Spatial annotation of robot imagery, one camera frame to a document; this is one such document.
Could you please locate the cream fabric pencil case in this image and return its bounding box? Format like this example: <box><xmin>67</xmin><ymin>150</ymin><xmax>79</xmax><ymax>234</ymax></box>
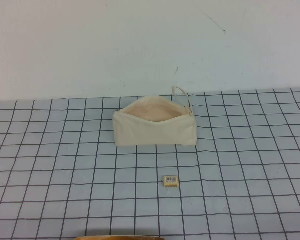
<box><xmin>112</xmin><ymin>85</ymin><xmax>197</xmax><ymax>148</ymax></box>

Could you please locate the orange-brown rounded object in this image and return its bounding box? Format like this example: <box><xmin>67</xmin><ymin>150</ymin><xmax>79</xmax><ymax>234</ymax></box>
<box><xmin>73</xmin><ymin>234</ymin><xmax>165</xmax><ymax>240</ymax></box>

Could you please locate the small cream barcode eraser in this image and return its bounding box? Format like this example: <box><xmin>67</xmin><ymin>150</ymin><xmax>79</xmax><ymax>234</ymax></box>
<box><xmin>163</xmin><ymin>175</ymin><xmax>179</xmax><ymax>188</ymax></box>

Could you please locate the blue grid-pattern tablecloth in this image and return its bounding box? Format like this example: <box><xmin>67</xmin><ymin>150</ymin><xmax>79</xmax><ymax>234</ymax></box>
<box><xmin>0</xmin><ymin>86</ymin><xmax>300</xmax><ymax>240</ymax></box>

